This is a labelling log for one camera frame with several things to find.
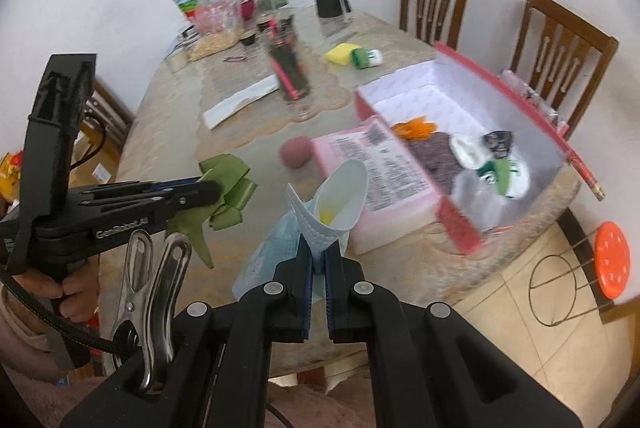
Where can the pink tissue pack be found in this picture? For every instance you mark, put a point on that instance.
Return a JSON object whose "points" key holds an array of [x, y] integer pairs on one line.
{"points": [[401, 198]]}

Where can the clear jar of pencils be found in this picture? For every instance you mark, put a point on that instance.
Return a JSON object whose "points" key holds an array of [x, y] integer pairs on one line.
{"points": [[282, 49]]}

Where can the folded white paper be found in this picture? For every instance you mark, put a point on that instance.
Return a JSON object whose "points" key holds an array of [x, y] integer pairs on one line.
{"points": [[231, 105]]}

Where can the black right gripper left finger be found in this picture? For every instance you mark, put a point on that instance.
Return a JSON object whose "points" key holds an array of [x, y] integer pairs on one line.
{"points": [[290, 318]]}

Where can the black mug with lid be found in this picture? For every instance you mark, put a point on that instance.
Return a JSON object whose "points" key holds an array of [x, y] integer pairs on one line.
{"points": [[332, 8]]}

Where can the yellow sponge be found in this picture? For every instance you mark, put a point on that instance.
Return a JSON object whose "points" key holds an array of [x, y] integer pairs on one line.
{"points": [[341, 55]]}

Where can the colourful snack package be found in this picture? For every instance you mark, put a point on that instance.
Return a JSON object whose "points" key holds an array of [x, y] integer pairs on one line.
{"points": [[187, 8]]}

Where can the pink sponge ball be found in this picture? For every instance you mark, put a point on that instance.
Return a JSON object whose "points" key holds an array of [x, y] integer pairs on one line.
{"points": [[296, 152]]}

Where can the red cardboard box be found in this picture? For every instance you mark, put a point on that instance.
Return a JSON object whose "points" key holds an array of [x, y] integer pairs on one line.
{"points": [[463, 98]]}

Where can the dark tea cup left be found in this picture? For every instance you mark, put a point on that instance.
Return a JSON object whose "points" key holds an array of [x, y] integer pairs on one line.
{"points": [[248, 38]]}

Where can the white drawstring pouch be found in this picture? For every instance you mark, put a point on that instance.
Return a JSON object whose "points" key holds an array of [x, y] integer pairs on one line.
{"points": [[469, 151]]}

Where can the left side wooden chair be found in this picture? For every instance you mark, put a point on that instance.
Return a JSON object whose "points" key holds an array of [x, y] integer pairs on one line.
{"points": [[106, 122]]}

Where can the purple knitted item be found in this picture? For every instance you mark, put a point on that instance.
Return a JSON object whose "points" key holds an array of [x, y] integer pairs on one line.
{"points": [[437, 159]]}

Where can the orange plastic stool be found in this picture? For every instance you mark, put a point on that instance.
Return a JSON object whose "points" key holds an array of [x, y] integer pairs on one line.
{"points": [[608, 269]]}

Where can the near wooden chair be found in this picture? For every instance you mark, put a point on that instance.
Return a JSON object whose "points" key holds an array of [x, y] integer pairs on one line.
{"points": [[571, 57]]}

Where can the white towel roll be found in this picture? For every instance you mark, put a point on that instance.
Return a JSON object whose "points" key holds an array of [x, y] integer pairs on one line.
{"points": [[478, 201]]}

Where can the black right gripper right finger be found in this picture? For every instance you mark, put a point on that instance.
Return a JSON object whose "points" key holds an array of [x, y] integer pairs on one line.
{"points": [[346, 321]]}

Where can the green white roll in box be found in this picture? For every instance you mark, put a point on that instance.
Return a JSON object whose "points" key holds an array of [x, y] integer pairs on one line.
{"points": [[510, 177]]}

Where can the plastic bag of beans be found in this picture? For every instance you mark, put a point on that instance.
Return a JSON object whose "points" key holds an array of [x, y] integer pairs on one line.
{"points": [[219, 25]]}

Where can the black patterned triangle pouch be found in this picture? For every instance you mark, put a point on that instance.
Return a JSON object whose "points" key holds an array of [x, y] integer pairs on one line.
{"points": [[499, 143]]}

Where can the metal spring clamp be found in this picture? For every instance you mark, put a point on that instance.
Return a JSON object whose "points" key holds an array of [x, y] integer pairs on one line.
{"points": [[147, 303]]}

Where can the person's left hand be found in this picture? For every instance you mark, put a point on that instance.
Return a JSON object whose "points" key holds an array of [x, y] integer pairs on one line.
{"points": [[79, 292]]}

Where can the green ribbon bow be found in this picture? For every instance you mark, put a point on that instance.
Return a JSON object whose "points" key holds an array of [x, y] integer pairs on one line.
{"points": [[230, 173]]}

